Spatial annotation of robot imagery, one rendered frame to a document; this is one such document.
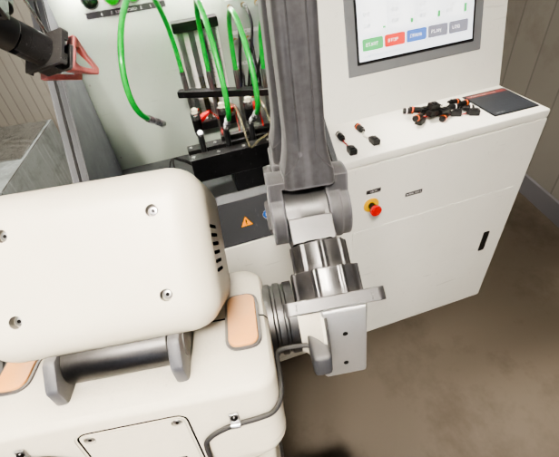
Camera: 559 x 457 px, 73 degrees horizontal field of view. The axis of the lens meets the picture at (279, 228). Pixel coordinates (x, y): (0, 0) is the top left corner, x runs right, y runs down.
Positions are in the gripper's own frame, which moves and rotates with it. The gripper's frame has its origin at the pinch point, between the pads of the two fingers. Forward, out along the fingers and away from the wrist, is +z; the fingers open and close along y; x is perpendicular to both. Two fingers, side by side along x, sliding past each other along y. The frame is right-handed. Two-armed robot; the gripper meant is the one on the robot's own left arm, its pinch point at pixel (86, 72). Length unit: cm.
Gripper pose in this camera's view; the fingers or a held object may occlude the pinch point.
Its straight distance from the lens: 93.2
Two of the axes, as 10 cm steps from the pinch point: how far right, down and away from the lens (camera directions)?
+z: 4.2, 0.6, 9.0
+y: -9.1, 0.5, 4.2
